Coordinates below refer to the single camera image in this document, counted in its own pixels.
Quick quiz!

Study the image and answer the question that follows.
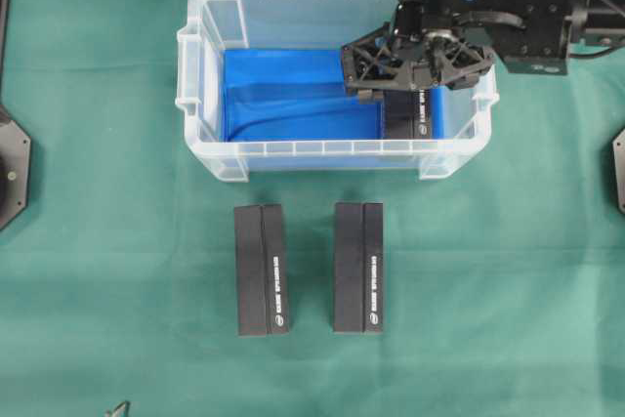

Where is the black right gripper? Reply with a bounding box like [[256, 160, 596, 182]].
[[340, 0, 571, 103]]

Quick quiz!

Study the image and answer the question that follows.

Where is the black RealSense D435i box top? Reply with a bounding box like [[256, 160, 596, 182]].
[[382, 89, 439, 140]]

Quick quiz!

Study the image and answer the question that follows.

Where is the black realsense d435i box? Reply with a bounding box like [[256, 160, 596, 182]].
[[333, 202, 385, 334], [382, 89, 439, 140]]

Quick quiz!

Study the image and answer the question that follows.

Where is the black RealSense D435i box bottom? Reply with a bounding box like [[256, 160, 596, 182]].
[[333, 202, 385, 334]]

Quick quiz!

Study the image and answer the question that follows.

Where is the black RealSense D415 box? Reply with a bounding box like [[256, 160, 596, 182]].
[[233, 204, 290, 336]]

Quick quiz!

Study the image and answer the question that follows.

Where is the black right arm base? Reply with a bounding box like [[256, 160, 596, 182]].
[[612, 129, 625, 214]]

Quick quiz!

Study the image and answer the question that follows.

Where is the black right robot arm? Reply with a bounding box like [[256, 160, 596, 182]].
[[341, 0, 624, 98]]

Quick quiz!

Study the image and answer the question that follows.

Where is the clear plastic storage case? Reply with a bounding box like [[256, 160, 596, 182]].
[[176, 0, 499, 183]]

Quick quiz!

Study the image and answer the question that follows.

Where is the blue cloth liner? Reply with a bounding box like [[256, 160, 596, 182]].
[[221, 49, 471, 142]]

